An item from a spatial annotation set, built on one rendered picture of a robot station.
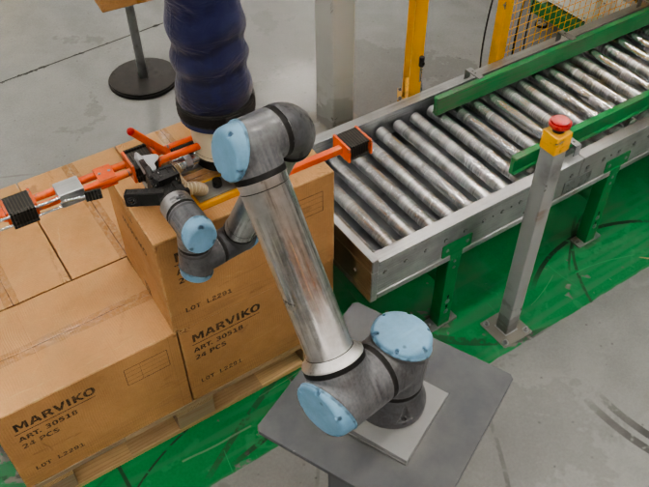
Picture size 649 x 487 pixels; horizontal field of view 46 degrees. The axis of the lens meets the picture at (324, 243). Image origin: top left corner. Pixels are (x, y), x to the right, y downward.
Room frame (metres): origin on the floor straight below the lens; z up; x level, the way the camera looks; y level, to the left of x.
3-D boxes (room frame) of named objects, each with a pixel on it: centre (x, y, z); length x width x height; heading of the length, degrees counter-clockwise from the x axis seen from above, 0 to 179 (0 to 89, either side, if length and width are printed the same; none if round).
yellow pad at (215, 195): (1.73, 0.26, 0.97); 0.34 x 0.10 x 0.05; 122
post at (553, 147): (1.90, -0.73, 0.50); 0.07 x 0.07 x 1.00; 33
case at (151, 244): (1.80, 0.33, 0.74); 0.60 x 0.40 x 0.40; 121
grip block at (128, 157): (1.68, 0.52, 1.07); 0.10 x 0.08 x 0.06; 32
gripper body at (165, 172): (1.56, 0.43, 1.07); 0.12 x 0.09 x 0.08; 33
